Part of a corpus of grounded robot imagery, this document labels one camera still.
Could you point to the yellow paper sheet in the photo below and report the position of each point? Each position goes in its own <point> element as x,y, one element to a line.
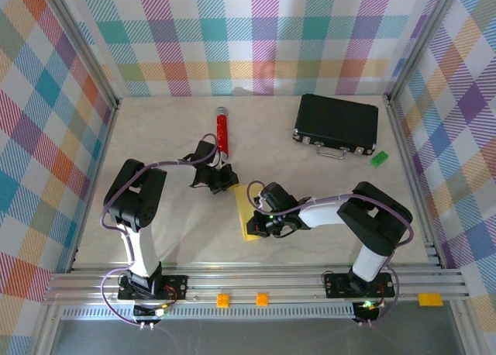
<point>244,211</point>

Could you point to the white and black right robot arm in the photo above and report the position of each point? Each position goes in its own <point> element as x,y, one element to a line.
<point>372,219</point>

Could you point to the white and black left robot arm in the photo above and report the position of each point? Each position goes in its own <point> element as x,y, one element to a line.
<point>135,200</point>

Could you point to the grey metal clamp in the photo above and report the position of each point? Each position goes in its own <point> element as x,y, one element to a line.
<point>219,160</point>

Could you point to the red glitter microphone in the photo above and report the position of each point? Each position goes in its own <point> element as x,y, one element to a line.
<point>221,130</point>

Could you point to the small orange toy brick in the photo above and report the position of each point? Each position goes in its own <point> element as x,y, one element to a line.
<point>223,300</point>
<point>262,298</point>

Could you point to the green toy brick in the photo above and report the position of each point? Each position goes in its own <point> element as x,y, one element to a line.
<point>379,158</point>

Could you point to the black connector box with LED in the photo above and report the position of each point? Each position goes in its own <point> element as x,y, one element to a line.
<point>145,312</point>
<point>368,312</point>

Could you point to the flat yellow toy brick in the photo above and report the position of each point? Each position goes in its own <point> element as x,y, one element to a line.
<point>430,299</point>

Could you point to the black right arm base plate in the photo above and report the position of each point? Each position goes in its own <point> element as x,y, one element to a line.
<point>335,287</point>

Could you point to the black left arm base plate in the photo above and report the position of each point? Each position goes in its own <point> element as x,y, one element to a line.
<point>178,287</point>

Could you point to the aluminium corner post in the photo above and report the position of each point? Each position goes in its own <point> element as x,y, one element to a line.
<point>82,41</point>
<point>422,41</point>

